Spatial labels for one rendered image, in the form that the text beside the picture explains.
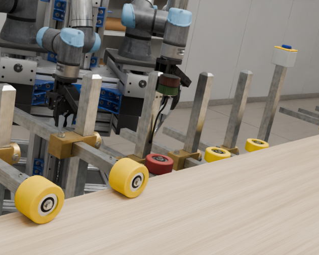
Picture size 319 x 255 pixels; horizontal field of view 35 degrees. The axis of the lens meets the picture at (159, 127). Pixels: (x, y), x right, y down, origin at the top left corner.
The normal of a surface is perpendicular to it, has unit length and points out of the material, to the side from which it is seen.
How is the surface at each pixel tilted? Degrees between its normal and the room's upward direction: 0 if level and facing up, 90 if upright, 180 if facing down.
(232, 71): 90
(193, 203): 0
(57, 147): 90
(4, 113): 90
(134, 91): 90
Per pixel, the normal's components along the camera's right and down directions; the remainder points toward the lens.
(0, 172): -0.65, 0.09
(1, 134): 0.74, 0.32
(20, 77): 0.28, 0.32
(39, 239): 0.19, -0.94
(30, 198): -0.48, -0.37
